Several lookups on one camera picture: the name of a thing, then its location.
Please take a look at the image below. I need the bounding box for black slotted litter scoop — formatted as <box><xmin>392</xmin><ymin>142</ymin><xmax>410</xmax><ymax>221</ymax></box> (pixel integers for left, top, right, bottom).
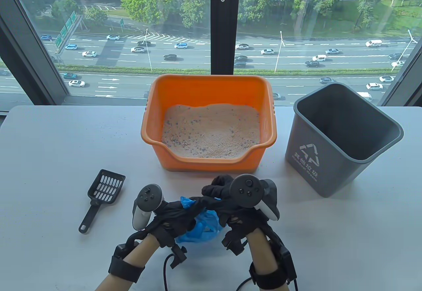
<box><xmin>78</xmin><ymin>169</ymin><xmax>126</xmax><ymax>234</ymax></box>

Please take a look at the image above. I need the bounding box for black right wrist strap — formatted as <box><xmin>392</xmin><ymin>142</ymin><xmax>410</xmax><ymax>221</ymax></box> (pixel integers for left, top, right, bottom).
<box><xmin>249</xmin><ymin>261</ymin><xmax>292</xmax><ymax>291</ymax></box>

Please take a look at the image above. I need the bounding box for beige cat litter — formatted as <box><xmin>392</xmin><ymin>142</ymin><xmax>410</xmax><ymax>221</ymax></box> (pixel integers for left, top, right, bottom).
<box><xmin>162</xmin><ymin>104</ymin><xmax>261</xmax><ymax>159</ymax></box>

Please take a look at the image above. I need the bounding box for black white left controller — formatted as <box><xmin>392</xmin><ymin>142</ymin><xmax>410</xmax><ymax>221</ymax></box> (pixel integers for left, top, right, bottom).
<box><xmin>132</xmin><ymin>184</ymin><xmax>165</xmax><ymax>231</ymax></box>

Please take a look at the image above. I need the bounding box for person's right hand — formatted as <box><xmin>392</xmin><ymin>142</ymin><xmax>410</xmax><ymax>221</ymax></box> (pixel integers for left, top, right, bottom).
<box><xmin>201</xmin><ymin>175</ymin><xmax>264</xmax><ymax>239</ymax></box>

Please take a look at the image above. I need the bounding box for orange plastic litter box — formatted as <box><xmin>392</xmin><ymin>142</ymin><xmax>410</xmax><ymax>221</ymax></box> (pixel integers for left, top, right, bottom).
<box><xmin>141</xmin><ymin>74</ymin><xmax>277</xmax><ymax>173</ymax></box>

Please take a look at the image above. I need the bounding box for person's left hand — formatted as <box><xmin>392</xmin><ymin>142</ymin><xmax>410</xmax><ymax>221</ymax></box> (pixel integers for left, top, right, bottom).
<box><xmin>145</xmin><ymin>199</ymin><xmax>211</xmax><ymax>248</ymax></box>

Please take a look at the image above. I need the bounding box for black wrist strap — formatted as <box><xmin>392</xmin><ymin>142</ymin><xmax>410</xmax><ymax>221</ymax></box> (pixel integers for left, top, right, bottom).
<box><xmin>249</xmin><ymin>261</ymin><xmax>292</xmax><ymax>291</ymax></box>
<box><xmin>108</xmin><ymin>244</ymin><xmax>146</xmax><ymax>284</ymax></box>

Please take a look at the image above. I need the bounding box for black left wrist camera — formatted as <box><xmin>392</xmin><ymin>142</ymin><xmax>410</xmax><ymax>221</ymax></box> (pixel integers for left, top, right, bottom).
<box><xmin>170</xmin><ymin>243</ymin><xmax>188</xmax><ymax>269</ymax></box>

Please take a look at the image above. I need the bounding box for person's left forearm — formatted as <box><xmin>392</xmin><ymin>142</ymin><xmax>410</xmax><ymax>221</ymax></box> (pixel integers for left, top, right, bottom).
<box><xmin>95</xmin><ymin>233</ymin><xmax>162</xmax><ymax>291</ymax></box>

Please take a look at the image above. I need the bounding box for black window frame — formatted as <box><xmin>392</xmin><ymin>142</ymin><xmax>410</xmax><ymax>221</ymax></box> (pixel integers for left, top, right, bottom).
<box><xmin>0</xmin><ymin>0</ymin><xmax>422</xmax><ymax>113</ymax></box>

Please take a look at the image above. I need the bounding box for green road sign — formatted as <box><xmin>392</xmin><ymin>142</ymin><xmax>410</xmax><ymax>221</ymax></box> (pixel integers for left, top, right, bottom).
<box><xmin>54</xmin><ymin>11</ymin><xmax>83</xmax><ymax>54</ymax></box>

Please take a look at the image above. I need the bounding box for blue plastic bag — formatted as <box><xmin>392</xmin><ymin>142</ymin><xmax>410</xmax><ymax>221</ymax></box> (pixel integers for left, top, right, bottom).
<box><xmin>175</xmin><ymin>196</ymin><xmax>225</xmax><ymax>244</ymax></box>

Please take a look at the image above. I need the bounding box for gray plastic trash bin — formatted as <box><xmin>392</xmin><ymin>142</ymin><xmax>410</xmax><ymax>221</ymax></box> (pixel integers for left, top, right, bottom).
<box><xmin>285</xmin><ymin>83</ymin><xmax>404</xmax><ymax>198</ymax></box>

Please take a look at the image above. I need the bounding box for person's right forearm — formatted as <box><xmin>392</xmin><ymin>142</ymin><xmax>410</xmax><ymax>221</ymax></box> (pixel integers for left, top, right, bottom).
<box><xmin>246</xmin><ymin>228</ymin><xmax>281</xmax><ymax>273</ymax></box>

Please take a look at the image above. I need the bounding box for black left wrist strap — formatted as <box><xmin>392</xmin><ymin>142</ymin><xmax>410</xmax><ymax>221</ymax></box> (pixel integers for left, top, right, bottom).
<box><xmin>108</xmin><ymin>244</ymin><xmax>146</xmax><ymax>284</ymax></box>

